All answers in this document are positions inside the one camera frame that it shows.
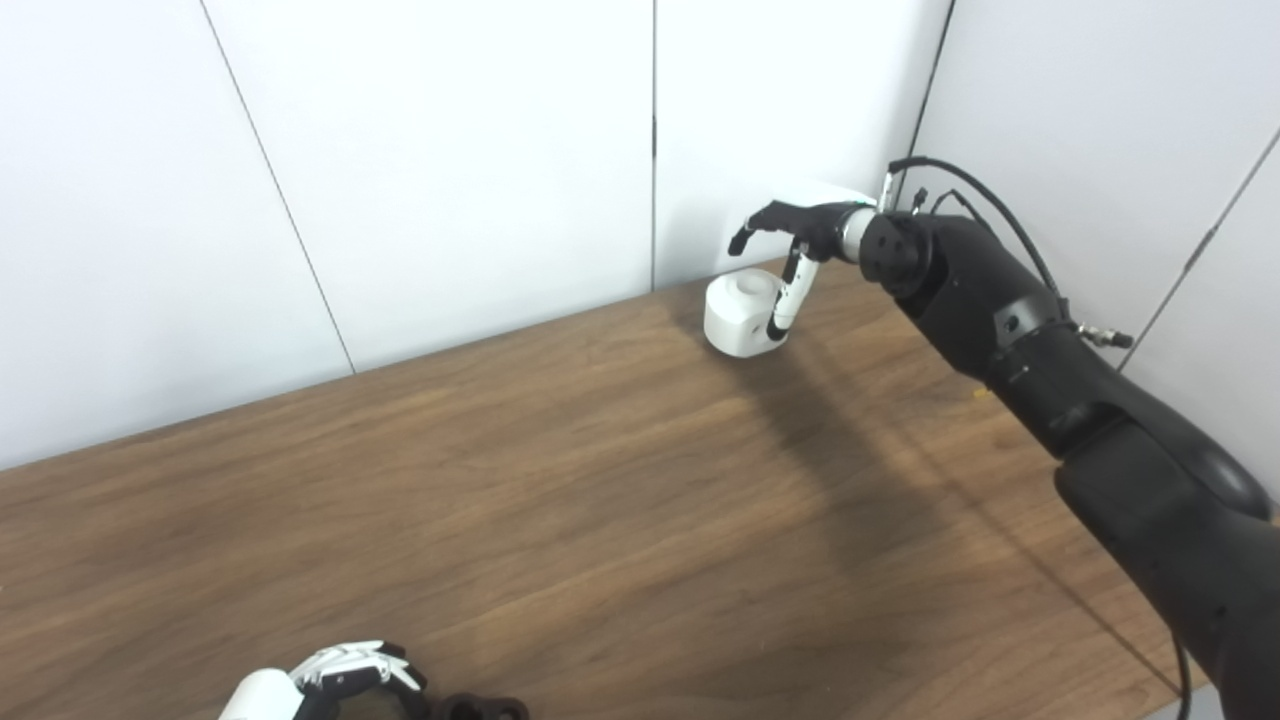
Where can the round white plastic piece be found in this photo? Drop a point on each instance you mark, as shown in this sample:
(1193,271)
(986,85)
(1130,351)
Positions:
(735,315)

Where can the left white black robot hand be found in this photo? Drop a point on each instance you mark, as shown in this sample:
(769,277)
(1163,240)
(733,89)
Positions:
(265,695)

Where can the black wall seam clip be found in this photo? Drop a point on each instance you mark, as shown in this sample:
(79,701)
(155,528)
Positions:
(1200,251)

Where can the black flanged holder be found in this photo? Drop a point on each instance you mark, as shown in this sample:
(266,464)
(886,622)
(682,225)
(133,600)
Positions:
(490,708)

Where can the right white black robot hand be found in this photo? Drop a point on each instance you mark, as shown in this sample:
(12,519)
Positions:
(815,225)

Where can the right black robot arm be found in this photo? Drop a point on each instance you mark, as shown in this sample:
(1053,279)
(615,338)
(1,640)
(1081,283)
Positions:
(1100,410)

